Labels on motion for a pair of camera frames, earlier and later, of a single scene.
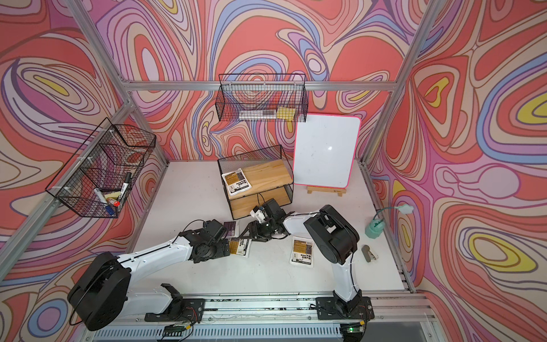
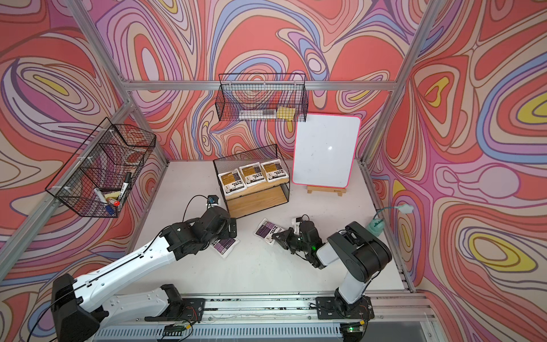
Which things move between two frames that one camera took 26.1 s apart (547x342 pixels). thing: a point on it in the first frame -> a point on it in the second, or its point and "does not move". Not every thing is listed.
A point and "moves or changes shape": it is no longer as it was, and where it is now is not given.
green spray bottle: x=375 y=226 does not move
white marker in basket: x=100 y=196 does not move
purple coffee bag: x=233 y=227 moves or changes shape
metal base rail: x=394 y=319 does not move
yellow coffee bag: x=236 y=182 does not move
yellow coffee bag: x=302 y=251 moves or changes shape
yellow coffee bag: x=241 y=247 -> x=252 y=174
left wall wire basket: x=95 y=180 does not move
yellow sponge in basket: x=285 y=112 does not move
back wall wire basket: x=262 y=97 does not move
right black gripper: x=255 y=232 -> x=285 y=246
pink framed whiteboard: x=325 y=149 does not move
